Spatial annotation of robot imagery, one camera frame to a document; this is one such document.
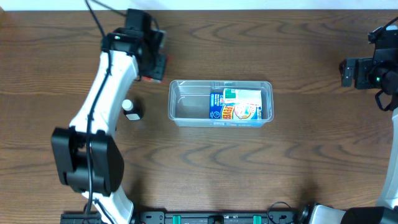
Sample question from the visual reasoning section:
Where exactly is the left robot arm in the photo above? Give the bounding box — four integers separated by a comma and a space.
50, 9, 167, 223

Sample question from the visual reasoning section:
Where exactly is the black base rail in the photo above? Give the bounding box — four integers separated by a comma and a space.
60, 210, 307, 224

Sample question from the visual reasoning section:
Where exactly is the red Panadol sachet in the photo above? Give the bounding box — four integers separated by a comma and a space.
140, 55, 167, 83

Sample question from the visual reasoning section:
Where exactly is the clear plastic container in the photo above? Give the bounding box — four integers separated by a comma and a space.
169, 80, 274, 128

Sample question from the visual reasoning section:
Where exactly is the white green medicine box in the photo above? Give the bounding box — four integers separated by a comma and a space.
223, 88, 262, 105

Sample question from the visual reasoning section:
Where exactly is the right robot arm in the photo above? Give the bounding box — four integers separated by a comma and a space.
296, 18, 397, 224

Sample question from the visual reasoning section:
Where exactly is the blue KoolFever box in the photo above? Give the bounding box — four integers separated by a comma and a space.
209, 93, 262, 121

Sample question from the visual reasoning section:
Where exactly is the dark brown medicine bottle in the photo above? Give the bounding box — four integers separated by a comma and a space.
122, 99, 144, 121

